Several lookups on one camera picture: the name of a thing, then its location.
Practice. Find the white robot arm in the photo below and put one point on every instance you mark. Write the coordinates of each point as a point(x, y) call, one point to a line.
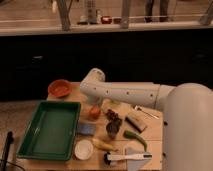
point(187, 116)

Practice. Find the green plastic cup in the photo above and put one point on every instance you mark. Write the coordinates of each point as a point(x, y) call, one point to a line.
point(114, 103)

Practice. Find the grey cloth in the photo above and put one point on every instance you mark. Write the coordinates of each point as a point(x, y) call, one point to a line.
point(135, 165)

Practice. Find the black pole stand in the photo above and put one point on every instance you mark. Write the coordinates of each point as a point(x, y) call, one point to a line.
point(9, 140)

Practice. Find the blue sponge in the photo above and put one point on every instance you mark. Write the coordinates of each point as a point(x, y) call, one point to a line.
point(86, 129)

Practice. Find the green chili pepper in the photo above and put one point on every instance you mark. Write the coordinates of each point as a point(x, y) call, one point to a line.
point(131, 135)

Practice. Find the white handled brush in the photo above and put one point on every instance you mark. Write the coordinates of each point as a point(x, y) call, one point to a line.
point(108, 157)

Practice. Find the orange bowl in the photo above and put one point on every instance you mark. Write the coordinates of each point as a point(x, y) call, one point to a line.
point(59, 88)

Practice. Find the brown block eraser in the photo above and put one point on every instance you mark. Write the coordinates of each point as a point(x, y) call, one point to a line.
point(136, 122)

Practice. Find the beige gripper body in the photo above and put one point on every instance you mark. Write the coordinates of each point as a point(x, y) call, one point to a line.
point(94, 101)

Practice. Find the green plastic tray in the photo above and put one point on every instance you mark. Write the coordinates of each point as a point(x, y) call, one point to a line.
point(51, 132)

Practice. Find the red apple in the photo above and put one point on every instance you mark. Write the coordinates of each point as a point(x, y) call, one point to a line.
point(94, 112)

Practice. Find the dark grape bunch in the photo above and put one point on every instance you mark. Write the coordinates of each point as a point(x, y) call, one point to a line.
point(112, 115)

